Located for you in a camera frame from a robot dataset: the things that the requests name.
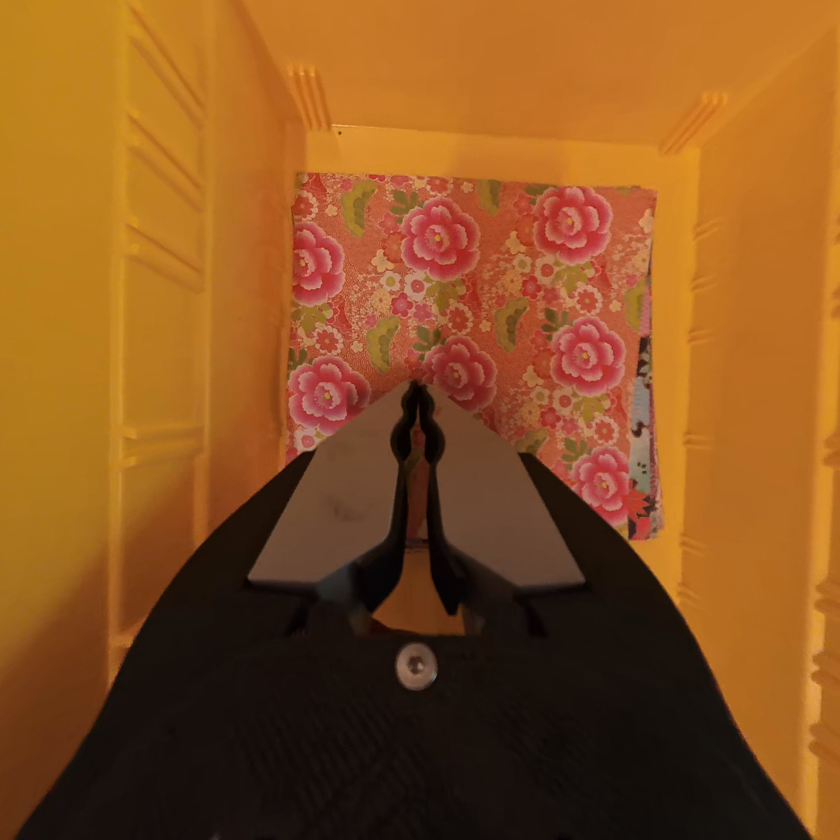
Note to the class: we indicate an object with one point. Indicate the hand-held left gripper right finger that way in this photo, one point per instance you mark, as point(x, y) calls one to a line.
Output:
point(499, 518)

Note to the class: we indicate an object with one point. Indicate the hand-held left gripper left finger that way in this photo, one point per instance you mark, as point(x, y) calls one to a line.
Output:
point(334, 512)

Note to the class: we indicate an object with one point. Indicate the pink floral paper sheet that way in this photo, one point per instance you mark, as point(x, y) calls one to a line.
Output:
point(485, 275)

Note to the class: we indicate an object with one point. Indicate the yellow plastic bin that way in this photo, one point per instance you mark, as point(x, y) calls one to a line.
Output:
point(151, 328)

